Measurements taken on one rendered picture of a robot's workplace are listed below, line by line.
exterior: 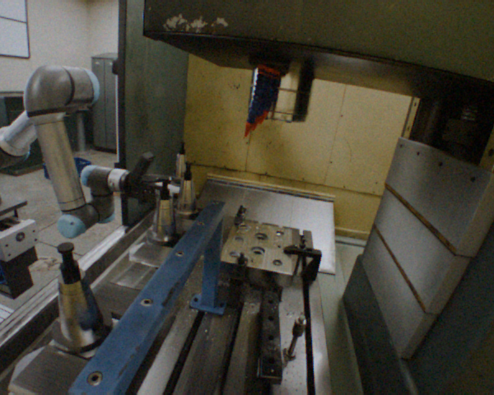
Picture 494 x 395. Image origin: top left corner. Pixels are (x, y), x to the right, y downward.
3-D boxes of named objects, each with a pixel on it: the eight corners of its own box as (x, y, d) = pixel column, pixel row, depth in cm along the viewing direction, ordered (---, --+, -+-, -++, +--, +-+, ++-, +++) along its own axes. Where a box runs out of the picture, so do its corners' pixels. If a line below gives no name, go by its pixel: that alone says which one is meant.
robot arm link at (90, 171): (95, 184, 89) (93, 161, 86) (122, 189, 88) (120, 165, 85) (80, 192, 82) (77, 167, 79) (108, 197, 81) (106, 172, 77)
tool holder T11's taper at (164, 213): (167, 240, 44) (168, 205, 42) (146, 233, 45) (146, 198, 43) (181, 230, 48) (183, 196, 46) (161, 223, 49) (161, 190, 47)
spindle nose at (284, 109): (314, 126, 62) (325, 74, 57) (249, 117, 60) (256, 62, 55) (298, 118, 77) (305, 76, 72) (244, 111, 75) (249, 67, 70)
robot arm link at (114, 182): (120, 166, 85) (105, 173, 77) (132, 168, 84) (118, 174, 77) (122, 187, 87) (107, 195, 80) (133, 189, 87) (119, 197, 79)
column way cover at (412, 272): (394, 360, 62) (491, 173, 43) (357, 260, 106) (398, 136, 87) (412, 363, 61) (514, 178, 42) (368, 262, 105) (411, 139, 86)
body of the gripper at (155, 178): (165, 198, 86) (133, 192, 87) (165, 174, 83) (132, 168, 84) (155, 207, 79) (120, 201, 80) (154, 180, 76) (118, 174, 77)
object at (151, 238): (169, 257, 44) (169, 244, 43) (140, 246, 46) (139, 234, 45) (187, 240, 50) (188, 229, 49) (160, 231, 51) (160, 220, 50)
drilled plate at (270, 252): (216, 272, 82) (217, 259, 80) (234, 230, 109) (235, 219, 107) (288, 286, 80) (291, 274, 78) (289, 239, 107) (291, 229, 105)
